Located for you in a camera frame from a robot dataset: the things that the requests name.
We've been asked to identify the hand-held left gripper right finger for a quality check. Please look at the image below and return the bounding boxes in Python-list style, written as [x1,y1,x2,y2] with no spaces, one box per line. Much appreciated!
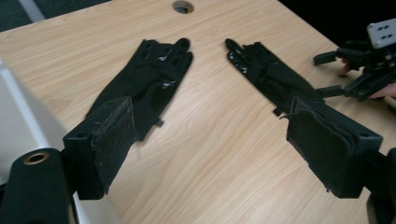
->
[281,96,384,199]

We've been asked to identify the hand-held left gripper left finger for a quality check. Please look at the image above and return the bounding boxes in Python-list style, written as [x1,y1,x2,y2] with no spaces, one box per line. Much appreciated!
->
[63,96,138,201]

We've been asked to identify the black glove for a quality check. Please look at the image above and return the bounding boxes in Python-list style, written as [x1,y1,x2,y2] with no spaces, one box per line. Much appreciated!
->
[86,37,194,142]
[224,38,325,117]

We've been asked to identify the white box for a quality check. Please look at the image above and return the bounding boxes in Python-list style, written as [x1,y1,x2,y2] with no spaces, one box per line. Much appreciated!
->
[0,60,123,224]

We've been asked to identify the grey metal bar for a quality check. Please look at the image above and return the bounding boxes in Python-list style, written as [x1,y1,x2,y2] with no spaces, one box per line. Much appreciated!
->
[18,0,47,23]

